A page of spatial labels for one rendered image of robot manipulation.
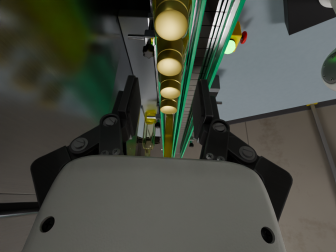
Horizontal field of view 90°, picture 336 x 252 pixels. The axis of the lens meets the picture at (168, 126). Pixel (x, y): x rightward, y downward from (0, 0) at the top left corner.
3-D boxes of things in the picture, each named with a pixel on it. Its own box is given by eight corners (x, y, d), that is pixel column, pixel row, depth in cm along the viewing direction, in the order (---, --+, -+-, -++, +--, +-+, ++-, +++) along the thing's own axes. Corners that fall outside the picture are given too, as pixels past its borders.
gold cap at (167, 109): (160, 85, 33) (159, 105, 31) (178, 86, 33) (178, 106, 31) (160, 95, 36) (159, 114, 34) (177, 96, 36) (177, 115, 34)
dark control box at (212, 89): (202, 73, 83) (203, 88, 79) (219, 74, 82) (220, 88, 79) (199, 84, 90) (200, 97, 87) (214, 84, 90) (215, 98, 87)
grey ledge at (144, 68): (122, -6, 48) (116, 20, 44) (153, -5, 48) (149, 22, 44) (150, 125, 136) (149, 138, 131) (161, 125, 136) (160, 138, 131)
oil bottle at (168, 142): (165, 134, 126) (162, 172, 115) (172, 134, 126) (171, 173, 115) (165, 136, 132) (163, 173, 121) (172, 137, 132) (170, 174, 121)
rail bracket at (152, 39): (130, 7, 43) (123, 46, 38) (157, 9, 43) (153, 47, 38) (133, 22, 47) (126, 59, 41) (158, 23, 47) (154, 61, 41)
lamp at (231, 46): (223, 38, 55) (224, 44, 54) (237, 38, 55) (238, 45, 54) (219, 49, 60) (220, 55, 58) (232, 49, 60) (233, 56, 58)
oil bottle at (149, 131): (145, 111, 94) (139, 157, 84) (154, 111, 93) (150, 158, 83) (147, 115, 99) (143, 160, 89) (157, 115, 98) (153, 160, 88)
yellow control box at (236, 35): (219, 19, 57) (220, 34, 54) (241, 20, 57) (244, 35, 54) (213, 37, 64) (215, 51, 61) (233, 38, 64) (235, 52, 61)
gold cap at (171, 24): (155, -22, 17) (152, 7, 15) (191, -20, 17) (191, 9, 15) (156, 14, 20) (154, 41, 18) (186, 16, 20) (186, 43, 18)
